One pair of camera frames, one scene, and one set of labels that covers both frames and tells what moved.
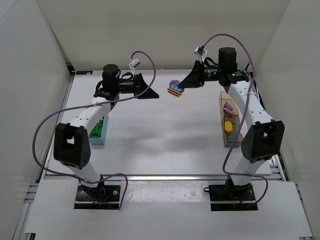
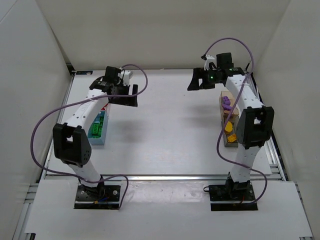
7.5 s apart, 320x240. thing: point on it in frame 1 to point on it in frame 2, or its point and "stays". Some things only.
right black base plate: x=229 y=197 stays
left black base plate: x=103 y=197 stays
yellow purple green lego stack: x=174 y=89 to x=226 y=100
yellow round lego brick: x=228 y=126 stays
